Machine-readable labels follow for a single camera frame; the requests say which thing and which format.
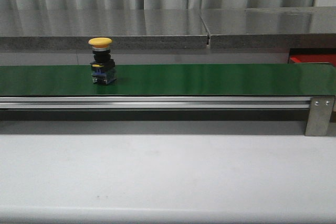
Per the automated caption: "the green conveyor belt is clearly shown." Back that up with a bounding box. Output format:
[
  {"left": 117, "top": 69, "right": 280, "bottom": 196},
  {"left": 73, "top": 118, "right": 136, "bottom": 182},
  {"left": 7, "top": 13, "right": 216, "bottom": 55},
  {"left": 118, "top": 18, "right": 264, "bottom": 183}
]
[{"left": 1, "top": 63, "right": 335, "bottom": 97}]

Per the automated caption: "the right grey stone slab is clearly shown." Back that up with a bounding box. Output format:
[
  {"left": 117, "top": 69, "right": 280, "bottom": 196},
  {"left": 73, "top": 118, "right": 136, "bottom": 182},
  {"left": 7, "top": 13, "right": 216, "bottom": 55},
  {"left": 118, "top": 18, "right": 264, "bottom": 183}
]
[{"left": 201, "top": 6, "right": 335, "bottom": 49}]

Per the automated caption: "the red plastic tray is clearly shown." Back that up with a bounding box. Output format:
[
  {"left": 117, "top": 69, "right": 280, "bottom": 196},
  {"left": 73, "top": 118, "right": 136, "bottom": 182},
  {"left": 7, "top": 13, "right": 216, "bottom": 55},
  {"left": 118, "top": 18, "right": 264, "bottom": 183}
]
[{"left": 289, "top": 54, "right": 335, "bottom": 67}]

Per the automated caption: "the grey stone counter slab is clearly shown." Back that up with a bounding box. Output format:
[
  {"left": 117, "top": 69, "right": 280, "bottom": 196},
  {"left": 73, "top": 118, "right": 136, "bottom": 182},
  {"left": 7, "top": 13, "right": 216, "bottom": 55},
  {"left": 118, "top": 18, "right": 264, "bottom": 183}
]
[{"left": 1, "top": 9, "right": 208, "bottom": 51}]

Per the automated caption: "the steel conveyor support bracket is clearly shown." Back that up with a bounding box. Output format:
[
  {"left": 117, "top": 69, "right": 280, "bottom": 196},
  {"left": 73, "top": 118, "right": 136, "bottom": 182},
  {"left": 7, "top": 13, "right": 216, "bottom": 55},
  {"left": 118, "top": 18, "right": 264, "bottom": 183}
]
[{"left": 305, "top": 97, "right": 335, "bottom": 136}]

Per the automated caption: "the aluminium conveyor frame rail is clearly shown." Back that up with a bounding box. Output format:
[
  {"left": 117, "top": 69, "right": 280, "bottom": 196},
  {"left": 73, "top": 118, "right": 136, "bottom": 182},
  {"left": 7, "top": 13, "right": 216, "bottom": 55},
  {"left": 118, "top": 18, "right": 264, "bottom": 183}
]
[{"left": 1, "top": 96, "right": 311, "bottom": 110}]

